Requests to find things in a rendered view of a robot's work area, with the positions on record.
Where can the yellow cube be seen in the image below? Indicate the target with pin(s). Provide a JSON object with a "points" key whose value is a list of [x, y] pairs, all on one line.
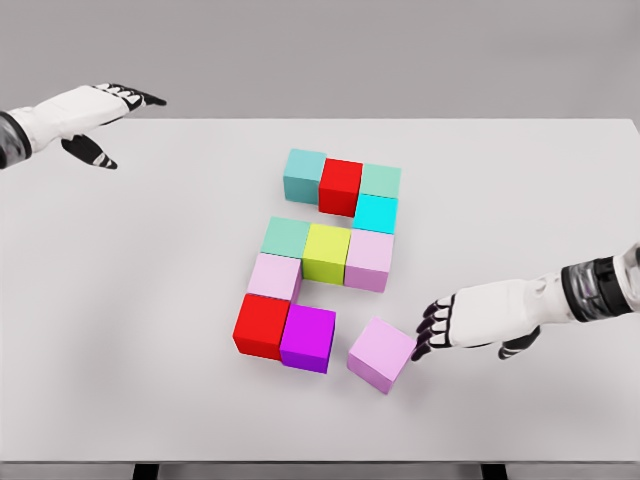
{"points": [[326, 252]]}

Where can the teal blue cube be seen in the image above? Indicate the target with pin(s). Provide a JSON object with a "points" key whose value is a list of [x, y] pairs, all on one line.
{"points": [[302, 175]]}

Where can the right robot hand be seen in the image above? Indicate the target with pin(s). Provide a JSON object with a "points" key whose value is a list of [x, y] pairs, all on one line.
{"points": [[475, 317]]}

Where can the bright cyan cube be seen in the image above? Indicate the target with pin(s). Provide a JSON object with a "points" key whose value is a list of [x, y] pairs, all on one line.
{"points": [[376, 212]]}

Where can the mint green cube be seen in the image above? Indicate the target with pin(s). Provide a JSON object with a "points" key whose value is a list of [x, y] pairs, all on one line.
{"points": [[381, 180], [286, 237]]}

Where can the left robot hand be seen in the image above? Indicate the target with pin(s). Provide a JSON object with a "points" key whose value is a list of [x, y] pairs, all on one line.
{"points": [[90, 107]]}

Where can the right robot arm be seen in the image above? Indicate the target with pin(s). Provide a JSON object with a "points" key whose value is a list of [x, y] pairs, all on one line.
{"points": [[585, 290]]}

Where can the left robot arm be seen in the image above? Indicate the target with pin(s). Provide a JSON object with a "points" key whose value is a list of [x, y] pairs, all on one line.
{"points": [[30, 127]]}

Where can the red cube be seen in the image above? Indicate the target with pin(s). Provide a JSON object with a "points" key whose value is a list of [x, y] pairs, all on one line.
{"points": [[340, 186], [261, 325]]}

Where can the light pink cube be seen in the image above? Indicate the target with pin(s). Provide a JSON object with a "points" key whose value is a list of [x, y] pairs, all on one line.
{"points": [[274, 276], [369, 259], [381, 352]]}

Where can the purple cube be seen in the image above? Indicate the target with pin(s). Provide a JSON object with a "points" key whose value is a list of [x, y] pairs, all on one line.
{"points": [[308, 337]]}

